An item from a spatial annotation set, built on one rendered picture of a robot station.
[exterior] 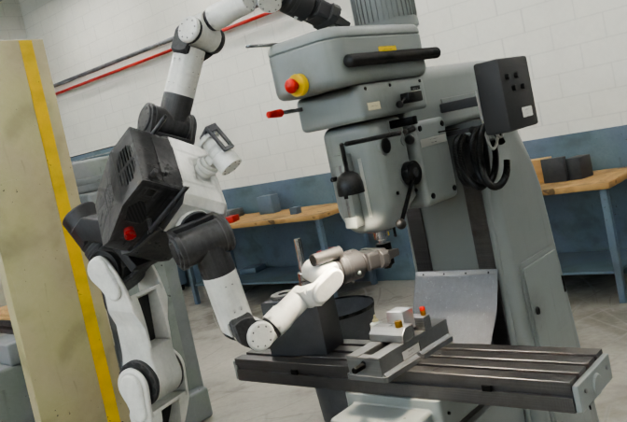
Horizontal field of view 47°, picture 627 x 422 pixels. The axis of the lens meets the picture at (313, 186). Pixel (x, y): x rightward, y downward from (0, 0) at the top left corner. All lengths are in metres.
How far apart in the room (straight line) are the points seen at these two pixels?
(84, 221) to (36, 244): 1.18
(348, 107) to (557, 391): 0.90
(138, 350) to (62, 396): 1.29
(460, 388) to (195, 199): 0.87
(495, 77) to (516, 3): 4.37
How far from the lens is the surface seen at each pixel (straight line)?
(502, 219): 2.42
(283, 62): 2.01
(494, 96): 2.13
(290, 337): 2.44
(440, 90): 2.34
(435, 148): 2.23
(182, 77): 2.14
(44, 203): 3.41
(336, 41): 1.93
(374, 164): 2.03
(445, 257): 2.51
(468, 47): 6.67
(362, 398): 2.25
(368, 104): 1.98
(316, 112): 2.07
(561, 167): 5.85
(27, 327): 3.36
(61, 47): 11.31
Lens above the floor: 1.62
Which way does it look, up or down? 4 degrees down
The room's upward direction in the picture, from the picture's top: 12 degrees counter-clockwise
